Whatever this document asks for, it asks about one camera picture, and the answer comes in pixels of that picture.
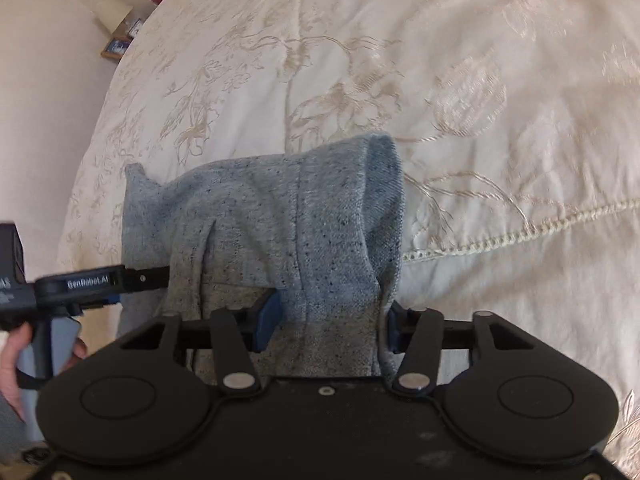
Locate light blue speckled pants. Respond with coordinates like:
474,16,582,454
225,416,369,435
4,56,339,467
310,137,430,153
118,134,405,377

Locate cream embroidered bedspread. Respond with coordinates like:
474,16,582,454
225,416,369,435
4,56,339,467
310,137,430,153
58,0,639,478

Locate left cream nightstand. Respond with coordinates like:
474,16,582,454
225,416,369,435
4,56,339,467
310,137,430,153
93,0,158,62

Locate wooden photo frame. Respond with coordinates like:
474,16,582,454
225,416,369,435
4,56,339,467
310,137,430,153
101,37,131,61

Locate small white alarm clock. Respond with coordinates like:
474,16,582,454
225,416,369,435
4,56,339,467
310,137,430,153
127,18,144,38

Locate white shade table lamp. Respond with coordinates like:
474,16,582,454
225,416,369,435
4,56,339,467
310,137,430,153
96,0,134,34

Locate person's left hand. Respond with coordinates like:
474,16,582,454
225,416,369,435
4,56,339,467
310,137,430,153
1,323,32,419

